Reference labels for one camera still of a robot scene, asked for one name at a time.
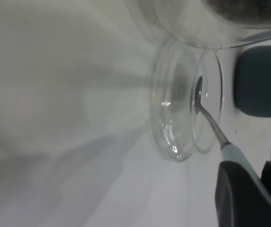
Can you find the clear round glass lid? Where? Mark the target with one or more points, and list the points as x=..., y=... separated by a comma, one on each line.
x=163, y=118

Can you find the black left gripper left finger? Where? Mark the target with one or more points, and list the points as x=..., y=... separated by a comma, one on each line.
x=239, y=196

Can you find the clear double-walled glass cup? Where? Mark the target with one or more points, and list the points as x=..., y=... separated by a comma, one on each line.
x=173, y=23

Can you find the pile of dark coffee beans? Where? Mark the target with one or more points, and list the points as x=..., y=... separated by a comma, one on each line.
x=244, y=9

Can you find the dark grey ceramic mug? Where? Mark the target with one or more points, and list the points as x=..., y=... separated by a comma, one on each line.
x=260, y=80

